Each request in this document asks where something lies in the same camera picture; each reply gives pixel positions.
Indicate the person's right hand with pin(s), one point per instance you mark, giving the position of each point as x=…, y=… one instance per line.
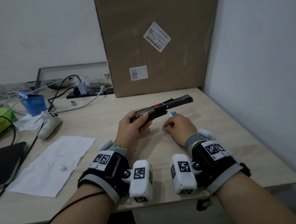
x=182, y=129

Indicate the person's left hand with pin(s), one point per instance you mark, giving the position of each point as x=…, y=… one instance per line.
x=128, y=133

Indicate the blue dotted staples box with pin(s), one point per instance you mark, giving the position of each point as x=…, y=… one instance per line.
x=173, y=113

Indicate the black stapler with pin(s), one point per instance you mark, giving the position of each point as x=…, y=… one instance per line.
x=176, y=103

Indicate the person's right forearm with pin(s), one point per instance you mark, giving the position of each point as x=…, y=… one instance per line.
x=251, y=205

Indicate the person's left forearm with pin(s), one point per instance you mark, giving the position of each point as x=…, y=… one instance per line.
x=77, y=221

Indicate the grey wrist cuff lime trim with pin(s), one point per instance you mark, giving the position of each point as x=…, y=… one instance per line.
x=193, y=140
x=120, y=150

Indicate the black power strip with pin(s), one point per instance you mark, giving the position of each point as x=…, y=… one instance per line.
x=94, y=92

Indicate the clear bag of grey bits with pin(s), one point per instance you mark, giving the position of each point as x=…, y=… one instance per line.
x=98, y=83

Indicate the small metal piece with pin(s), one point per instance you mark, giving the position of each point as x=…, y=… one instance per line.
x=73, y=103

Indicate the white charger adapter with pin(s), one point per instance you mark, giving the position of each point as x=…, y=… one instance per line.
x=82, y=87

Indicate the large brown cardboard box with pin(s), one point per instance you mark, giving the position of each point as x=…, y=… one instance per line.
x=184, y=60

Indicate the black drawer knob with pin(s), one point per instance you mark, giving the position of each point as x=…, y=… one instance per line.
x=204, y=204

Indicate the white game controller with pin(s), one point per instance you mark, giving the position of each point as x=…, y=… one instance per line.
x=47, y=128

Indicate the white desk drawer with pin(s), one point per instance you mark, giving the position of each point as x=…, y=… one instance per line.
x=169, y=223

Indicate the blue carton box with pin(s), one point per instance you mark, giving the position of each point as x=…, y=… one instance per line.
x=36, y=105

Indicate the white paper sheet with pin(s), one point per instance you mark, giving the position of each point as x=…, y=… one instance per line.
x=39, y=178

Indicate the white tissue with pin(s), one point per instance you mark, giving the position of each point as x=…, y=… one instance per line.
x=26, y=123

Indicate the black phone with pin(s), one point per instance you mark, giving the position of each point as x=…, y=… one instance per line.
x=4, y=163

